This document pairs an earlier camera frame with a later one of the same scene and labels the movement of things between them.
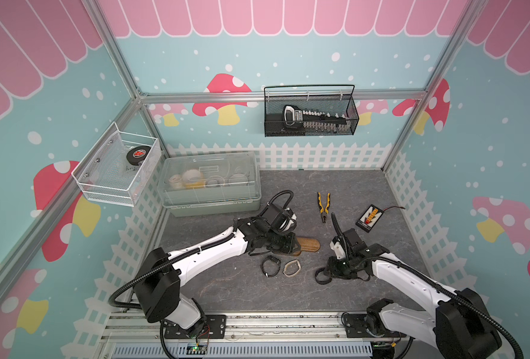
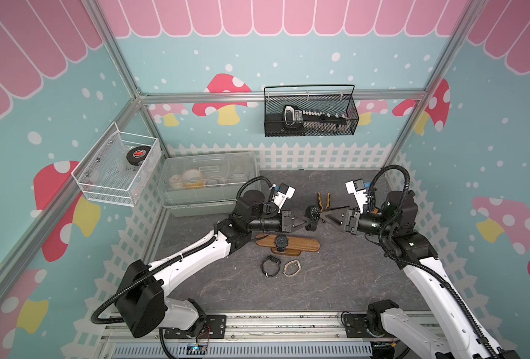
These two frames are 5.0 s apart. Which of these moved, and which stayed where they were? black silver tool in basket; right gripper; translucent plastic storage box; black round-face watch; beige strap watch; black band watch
Moved: right gripper; black band watch
Stayed: black round-face watch; beige strap watch; black silver tool in basket; translucent plastic storage box
